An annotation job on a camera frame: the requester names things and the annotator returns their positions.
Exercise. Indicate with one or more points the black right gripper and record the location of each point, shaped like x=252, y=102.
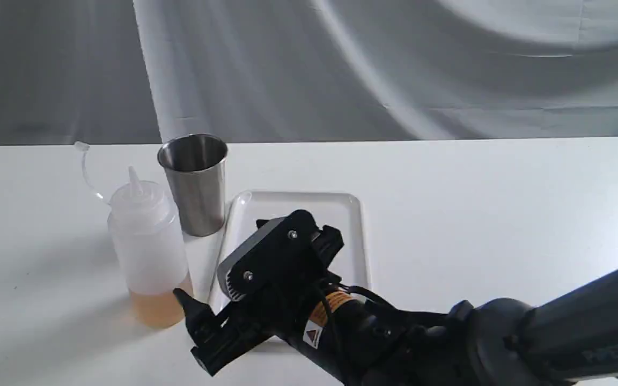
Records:
x=294, y=276

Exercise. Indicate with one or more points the clear plastic squeeze bottle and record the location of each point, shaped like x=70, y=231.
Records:
x=146, y=234

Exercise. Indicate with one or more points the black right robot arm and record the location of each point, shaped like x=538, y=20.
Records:
x=360, y=339

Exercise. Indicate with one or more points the stainless steel cup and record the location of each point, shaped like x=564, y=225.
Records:
x=195, y=169

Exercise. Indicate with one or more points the white plastic tray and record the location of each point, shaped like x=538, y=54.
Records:
x=336, y=209

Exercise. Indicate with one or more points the grey backdrop cloth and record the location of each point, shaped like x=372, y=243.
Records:
x=144, y=72

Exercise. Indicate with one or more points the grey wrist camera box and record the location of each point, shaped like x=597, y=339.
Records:
x=237, y=274

